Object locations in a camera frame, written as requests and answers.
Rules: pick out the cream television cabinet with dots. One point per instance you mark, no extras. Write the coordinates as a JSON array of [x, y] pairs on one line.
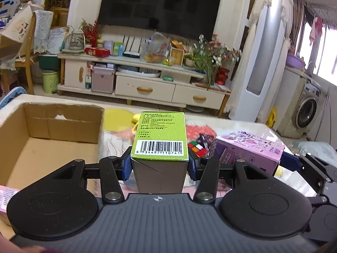
[[144, 89]]

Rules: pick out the black router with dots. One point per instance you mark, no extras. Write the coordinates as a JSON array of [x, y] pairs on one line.
[[131, 54]]

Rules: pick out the large cardboard box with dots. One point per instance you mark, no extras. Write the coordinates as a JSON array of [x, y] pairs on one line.
[[52, 150]]

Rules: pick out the clear plastic bag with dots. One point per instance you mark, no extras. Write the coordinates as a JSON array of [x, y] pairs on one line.
[[155, 47]]

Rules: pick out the black flat television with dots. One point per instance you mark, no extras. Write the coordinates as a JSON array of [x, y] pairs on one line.
[[158, 5]]

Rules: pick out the colourful twist puzzle cube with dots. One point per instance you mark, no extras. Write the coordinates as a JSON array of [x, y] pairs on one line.
[[197, 149]]

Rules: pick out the pink hanging garment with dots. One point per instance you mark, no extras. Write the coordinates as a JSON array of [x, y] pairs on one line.
[[314, 29]]

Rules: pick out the yellow round disc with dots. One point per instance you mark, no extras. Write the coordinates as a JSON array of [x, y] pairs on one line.
[[118, 121]]

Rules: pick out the pink storage box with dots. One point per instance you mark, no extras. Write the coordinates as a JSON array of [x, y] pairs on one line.
[[103, 80]]

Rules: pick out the silver washing machine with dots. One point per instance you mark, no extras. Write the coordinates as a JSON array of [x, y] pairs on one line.
[[305, 110]]

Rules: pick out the red flat box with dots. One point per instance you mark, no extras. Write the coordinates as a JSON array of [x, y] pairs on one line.
[[97, 52]]

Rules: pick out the light green waste bin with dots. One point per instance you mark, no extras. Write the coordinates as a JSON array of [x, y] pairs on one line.
[[50, 83]]

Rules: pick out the wooden photo frame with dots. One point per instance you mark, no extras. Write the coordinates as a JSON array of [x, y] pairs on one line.
[[177, 57]]

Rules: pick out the artificial flower bouquet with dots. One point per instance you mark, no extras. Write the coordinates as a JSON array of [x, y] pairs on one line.
[[223, 51]]

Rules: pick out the pink packet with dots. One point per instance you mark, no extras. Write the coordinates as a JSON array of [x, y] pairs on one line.
[[8, 199]]

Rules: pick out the purple basin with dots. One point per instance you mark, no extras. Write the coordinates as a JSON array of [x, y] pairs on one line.
[[295, 61]]

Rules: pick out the white standing air conditioner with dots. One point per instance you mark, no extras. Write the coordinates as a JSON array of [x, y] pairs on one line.
[[260, 58]]

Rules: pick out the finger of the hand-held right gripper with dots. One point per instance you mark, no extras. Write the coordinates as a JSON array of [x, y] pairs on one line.
[[291, 160]]

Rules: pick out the wooden chair with lace cover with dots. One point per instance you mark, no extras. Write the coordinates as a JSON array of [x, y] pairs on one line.
[[29, 60]]

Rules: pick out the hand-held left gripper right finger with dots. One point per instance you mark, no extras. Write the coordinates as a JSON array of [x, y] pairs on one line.
[[191, 167]]

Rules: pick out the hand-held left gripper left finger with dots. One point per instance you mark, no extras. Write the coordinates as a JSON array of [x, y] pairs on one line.
[[127, 164]]

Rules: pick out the green barcode carton box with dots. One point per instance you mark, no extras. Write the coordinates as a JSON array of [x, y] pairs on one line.
[[160, 134]]

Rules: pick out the potted green plant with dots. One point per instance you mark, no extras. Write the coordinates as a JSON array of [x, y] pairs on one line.
[[200, 60]]

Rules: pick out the glass kettle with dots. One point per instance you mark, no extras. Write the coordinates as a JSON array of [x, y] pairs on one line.
[[75, 40]]

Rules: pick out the small green flat box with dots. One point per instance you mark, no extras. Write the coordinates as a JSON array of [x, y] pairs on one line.
[[168, 78]]

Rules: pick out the red vase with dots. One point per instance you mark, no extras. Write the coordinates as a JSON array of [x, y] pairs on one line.
[[221, 76]]

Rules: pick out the pink printed box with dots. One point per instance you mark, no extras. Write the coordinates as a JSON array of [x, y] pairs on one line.
[[250, 147]]

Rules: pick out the dark green bin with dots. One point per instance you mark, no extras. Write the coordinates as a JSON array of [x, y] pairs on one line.
[[50, 62]]

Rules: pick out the beige cloth bag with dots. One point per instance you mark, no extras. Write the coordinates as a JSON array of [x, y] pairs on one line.
[[17, 23]]

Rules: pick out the dark space-print folding cube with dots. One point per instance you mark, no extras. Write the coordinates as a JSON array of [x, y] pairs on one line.
[[207, 139]]

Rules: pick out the red berry branch decoration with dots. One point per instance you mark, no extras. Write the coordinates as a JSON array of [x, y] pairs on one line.
[[90, 31]]

